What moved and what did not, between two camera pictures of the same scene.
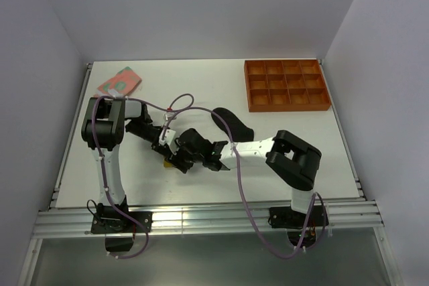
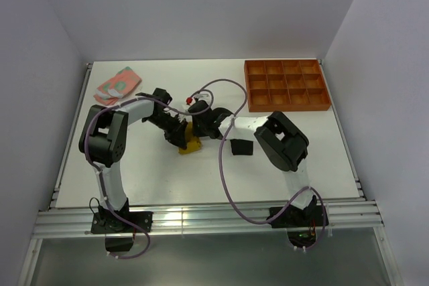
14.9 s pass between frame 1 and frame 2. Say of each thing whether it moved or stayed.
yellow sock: moved
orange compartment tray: stayed
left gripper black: moved
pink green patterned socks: stayed
